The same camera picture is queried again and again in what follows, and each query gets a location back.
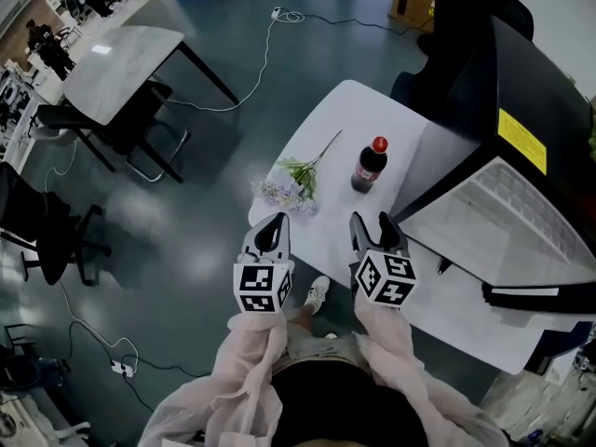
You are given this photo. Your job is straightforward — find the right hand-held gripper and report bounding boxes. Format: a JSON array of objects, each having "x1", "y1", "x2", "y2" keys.
[{"x1": 348, "y1": 210, "x2": 417, "y2": 309}]

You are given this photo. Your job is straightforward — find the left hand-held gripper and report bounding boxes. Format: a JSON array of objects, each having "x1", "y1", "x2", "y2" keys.
[{"x1": 232, "y1": 212, "x2": 296, "y2": 316}]

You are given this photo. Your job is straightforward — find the cola bottle red cap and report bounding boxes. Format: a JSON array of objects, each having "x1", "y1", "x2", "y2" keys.
[{"x1": 349, "y1": 136, "x2": 390, "y2": 194}]

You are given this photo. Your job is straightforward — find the black mini fridge door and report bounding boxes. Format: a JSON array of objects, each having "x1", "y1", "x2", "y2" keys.
[{"x1": 389, "y1": 14, "x2": 596, "y2": 332}]

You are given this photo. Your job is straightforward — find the person's right forearm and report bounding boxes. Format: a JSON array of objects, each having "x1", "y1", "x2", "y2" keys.
[{"x1": 352, "y1": 295, "x2": 427, "y2": 390}]

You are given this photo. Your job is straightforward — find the person's left forearm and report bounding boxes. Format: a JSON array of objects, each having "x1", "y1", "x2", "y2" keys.
[{"x1": 211, "y1": 312, "x2": 290, "y2": 409}]

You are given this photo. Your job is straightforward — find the purple artificial flower bunch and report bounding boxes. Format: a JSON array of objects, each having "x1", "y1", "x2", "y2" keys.
[{"x1": 251, "y1": 129, "x2": 345, "y2": 216}]

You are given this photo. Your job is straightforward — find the person's left white shoe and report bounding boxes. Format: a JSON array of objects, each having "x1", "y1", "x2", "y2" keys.
[{"x1": 304, "y1": 275, "x2": 332, "y2": 316}]

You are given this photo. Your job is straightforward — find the person's left leg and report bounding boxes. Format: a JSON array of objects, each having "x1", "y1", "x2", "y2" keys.
[{"x1": 295, "y1": 305, "x2": 318, "y2": 332}]

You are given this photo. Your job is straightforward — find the person's beige shorts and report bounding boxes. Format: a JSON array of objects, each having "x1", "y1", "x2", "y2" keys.
[{"x1": 272, "y1": 323, "x2": 373, "y2": 381}]

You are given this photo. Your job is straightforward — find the white folding table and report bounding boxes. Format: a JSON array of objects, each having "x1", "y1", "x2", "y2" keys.
[{"x1": 248, "y1": 79, "x2": 555, "y2": 375}]

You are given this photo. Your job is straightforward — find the person's black top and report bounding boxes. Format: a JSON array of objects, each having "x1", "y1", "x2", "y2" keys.
[{"x1": 269, "y1": 359, "x2": 429, "y2": 447}]

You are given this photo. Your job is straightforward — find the black chair with chrome base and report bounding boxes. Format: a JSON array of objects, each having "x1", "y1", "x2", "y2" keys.
[{"x1": 36, "y1": 79, "x2": 192, "y2": 184}]

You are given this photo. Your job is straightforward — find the black swivel chair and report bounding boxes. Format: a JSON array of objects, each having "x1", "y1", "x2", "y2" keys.
[{"x1": 0, "y1": 161, "x2": 113, "y2": 287}]

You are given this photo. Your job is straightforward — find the grey marble table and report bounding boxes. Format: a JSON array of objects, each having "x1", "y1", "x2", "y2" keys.
[{"x1": 61, "y1": 25, "x2": 241, "y2": 128}]

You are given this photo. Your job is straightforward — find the beige chair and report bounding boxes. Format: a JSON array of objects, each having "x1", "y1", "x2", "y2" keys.
[{"x1": 34, "y1": 123, "x2": 78, "y2": 149}]

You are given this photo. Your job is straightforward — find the white extension cable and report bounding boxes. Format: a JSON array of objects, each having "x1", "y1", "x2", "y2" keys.
[{"x1": 165, "y1": 6, "x2": 306, "y2": 113}]

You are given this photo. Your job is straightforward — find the thin white floor cable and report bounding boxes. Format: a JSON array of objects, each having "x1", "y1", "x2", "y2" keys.
[{"x1": 58, "y1": 281, "x2": 141, "y2": 376}]

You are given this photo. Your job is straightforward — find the long black floor cable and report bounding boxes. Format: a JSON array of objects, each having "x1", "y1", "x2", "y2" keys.
[{"x1": 302, "y1": 14, "x2": 434, "y2": 34}]

